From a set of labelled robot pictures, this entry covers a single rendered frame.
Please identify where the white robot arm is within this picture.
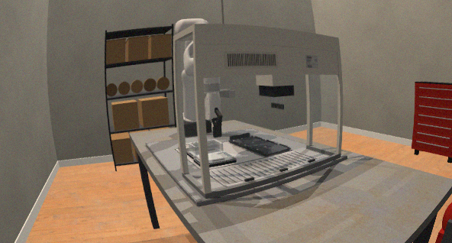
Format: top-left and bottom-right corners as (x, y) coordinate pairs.
(175, 18), (208, 34)

